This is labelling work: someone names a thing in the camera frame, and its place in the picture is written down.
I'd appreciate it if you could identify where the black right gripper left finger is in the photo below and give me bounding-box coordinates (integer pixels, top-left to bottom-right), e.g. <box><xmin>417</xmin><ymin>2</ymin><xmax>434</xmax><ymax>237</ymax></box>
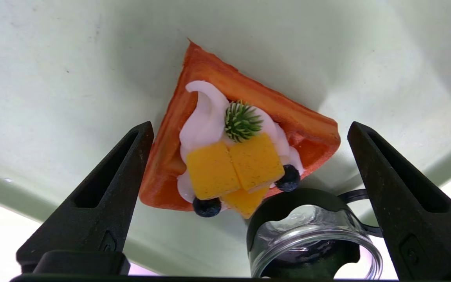
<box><xmin>16</xmin><ymin>121</ymin><xmax>155</xmax><ymax>275</ymax></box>

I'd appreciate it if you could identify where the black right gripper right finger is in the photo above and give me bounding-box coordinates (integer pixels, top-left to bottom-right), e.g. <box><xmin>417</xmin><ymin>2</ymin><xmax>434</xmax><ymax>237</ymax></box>
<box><xmin>347</xmin><ymin>121</ymin><xmax>451</xmax><ymax>279</ymax></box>

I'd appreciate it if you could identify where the toy waffle slice with fruit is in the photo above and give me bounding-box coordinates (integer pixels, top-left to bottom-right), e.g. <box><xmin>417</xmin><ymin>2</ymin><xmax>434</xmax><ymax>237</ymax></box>
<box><xmin>139</xmin><ymin>38</ymin><xmax>341</xmax><ymax>219</ymax></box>

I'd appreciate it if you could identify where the light green plastic tray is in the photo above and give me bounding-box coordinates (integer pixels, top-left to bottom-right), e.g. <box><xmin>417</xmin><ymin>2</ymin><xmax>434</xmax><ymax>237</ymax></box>
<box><xmin>0</xmin><ymin>0</ymin><xmax>451</xmax><ymax>277</ymax></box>

